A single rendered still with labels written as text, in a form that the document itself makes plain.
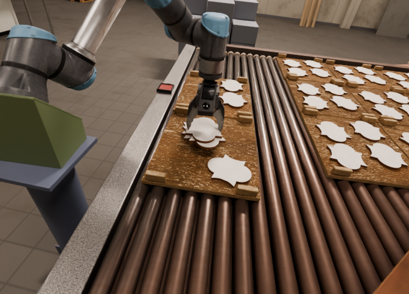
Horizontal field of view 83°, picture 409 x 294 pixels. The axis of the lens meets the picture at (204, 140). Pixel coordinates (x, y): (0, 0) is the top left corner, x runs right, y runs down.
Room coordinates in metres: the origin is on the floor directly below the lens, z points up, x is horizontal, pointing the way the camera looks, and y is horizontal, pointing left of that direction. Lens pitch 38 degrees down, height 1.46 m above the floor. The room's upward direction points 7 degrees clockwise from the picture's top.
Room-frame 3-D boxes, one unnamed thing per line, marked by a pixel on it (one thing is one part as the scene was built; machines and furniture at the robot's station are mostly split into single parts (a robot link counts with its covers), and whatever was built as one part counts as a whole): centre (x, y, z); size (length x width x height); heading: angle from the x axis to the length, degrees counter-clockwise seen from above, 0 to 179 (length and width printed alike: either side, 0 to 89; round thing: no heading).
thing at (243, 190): (0.45, -0.14, 0.95); 0.06 x 0.02 x 0.03; 87
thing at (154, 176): (0.47, 0.13, 0.95); 0.06 x 0.02 x 0.03; 87
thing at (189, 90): (1.07, -0.03, 0.93); 0.41 x 0.35 x 0.02; 178
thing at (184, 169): (0.65, -0.02, 0.93); 0.41 x 0.35 x 0.02; 177
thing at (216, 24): (0.69, 0.01, 1.30); 0.09 x 0.08 x 0.11; 59
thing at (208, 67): (0.68, 0.01, 1.22); 0.08 x 0.08 x 0.05
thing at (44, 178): (0.59, 0.57, 0.43); 0.38 x 0.38 x 0.87; 83
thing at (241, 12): (3.74, -0.01, 0.53); 1.08 x 0.72 x 1.07; 92
